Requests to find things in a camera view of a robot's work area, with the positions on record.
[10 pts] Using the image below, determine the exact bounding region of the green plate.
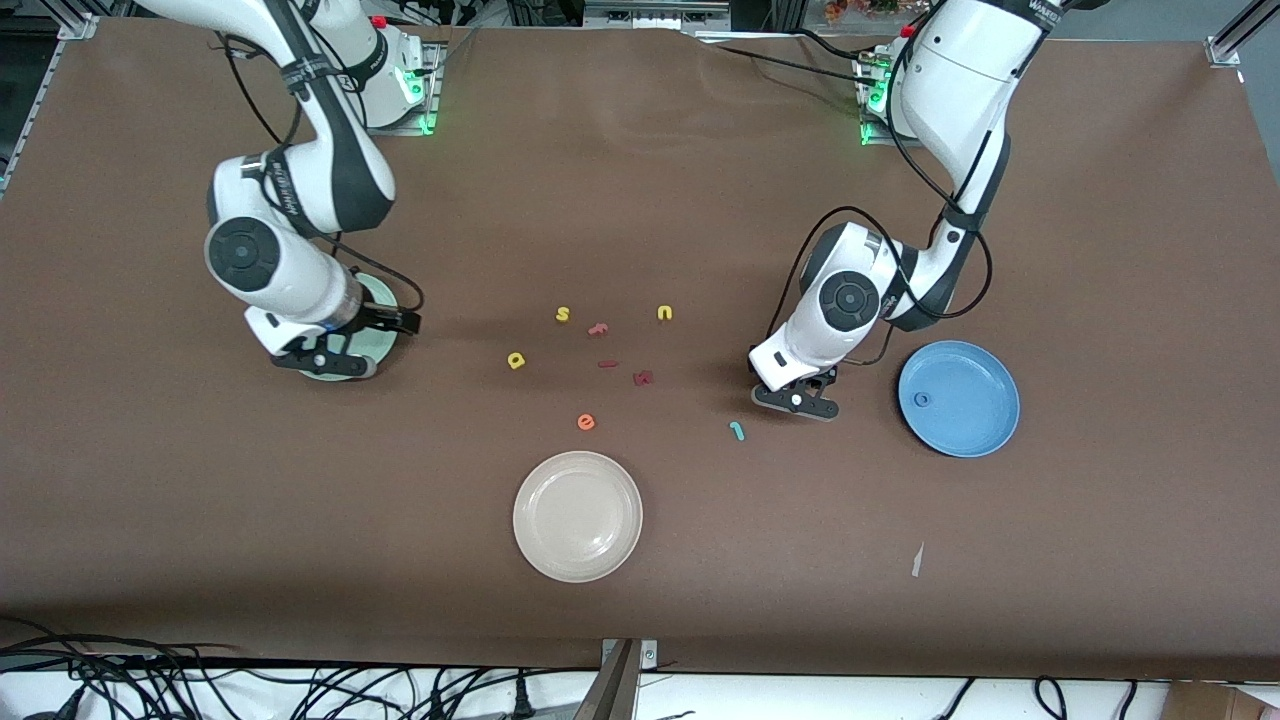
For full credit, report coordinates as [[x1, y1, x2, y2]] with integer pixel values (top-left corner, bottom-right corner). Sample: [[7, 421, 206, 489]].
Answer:
[[300, 274, 401, 383]]

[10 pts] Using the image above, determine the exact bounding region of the brown table cover sheet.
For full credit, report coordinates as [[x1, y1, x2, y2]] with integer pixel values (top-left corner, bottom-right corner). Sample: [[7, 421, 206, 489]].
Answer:
[[0, 18, 1280, 683]]

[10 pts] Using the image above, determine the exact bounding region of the blue plate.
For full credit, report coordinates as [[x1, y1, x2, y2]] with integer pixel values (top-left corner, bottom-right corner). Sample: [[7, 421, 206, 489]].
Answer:
[[897, 340, 1021, 459]]

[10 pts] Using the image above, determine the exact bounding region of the beige plate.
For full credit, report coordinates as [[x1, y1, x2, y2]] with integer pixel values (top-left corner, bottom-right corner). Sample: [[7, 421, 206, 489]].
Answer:
[[512, 451, 644, 584]]

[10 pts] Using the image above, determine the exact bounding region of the grey metal beam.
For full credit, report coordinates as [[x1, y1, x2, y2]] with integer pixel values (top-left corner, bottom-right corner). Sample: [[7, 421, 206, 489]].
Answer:
[[572, 640, 643, 720]]

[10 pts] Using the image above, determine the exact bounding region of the cardboard box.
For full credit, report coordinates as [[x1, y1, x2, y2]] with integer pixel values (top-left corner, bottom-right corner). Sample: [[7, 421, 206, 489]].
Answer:
[[1165, 680, 1280, 720]]

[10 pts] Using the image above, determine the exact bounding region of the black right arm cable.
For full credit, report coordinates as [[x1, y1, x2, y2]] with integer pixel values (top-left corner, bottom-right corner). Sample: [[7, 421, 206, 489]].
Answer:
[[215, 35, 426, 313]]

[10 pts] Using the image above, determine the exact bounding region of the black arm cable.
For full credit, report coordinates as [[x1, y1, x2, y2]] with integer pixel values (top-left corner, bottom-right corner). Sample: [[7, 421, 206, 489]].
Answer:
[[215, 35, 426, 313], [765, 40, 993, 366]]

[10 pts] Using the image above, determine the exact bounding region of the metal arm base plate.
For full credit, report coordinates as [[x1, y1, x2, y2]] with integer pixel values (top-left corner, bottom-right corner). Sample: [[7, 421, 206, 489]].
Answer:
[[365, 40, 442, 137], [858, 50, 911, 148]]

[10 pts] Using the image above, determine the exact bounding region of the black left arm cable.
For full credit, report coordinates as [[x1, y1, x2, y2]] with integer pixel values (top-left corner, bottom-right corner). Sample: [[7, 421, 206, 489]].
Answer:
[[765, 40, 993, 366]]

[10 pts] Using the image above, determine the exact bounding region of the black cable on table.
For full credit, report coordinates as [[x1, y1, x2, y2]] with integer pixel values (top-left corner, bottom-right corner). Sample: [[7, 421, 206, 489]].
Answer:
[[712, 45, 876, 79], [790, 28, 881, 63]]

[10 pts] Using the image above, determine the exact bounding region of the small metal bracket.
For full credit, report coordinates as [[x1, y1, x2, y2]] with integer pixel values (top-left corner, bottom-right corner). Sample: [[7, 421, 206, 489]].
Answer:
[[600, 638, 661, 671]]

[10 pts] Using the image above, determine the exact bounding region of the long black cable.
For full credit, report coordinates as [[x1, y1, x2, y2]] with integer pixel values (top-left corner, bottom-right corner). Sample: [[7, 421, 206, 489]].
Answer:
[[0, 632, 241, 663]]

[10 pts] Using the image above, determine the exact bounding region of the aluminium frame profile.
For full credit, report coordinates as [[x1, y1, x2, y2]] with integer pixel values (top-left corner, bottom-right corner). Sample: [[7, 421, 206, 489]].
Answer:
[[0, 0, 101, 201], [1205, 0, 1263, 69]]

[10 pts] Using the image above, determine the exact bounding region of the grey metal frame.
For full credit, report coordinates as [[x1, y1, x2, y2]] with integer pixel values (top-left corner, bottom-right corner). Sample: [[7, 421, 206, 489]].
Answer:
[[583, 0, 733, 31]]

